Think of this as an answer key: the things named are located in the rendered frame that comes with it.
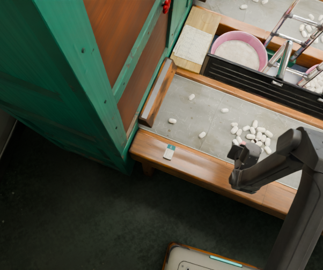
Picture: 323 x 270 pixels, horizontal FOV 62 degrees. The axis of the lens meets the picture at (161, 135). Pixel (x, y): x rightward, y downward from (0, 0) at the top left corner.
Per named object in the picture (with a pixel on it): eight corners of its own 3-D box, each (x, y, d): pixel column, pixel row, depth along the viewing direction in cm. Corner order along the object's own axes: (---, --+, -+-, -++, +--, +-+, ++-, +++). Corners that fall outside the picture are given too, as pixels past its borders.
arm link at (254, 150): (228, 186, 88) (254, 193, 87) (242, 160, 81) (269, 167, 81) (227, 164, 98) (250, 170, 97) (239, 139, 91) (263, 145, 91)
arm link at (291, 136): (292, 147, 50) (349, 164, 49) (294, 121, 52) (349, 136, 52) (224, 188, 90) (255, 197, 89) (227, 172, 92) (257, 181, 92)
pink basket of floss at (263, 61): (268, 80, 132) (277, 71, 123) (219, 97, 128) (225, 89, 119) (246, 36, 138) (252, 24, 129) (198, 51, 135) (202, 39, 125)
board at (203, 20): (198, 74, 121) (198, 73, 120) (167, 63, 122) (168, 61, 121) (221, 17, 130) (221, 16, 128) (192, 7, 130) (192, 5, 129)
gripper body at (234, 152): (233, 141, 101) (233, 152, 95) (259, 151, 100) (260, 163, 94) (226, 154, 104) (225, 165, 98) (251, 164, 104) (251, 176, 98)
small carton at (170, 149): (170, 160, 110) (170, 159, 108) (162, 157, 111) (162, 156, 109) (175, 147, 112) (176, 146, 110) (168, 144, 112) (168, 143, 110)
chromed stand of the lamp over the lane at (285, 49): (270, 139, 124) (333, 103, 81) (229, 123, 125) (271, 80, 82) (280, 103, 129) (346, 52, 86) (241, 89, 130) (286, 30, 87)
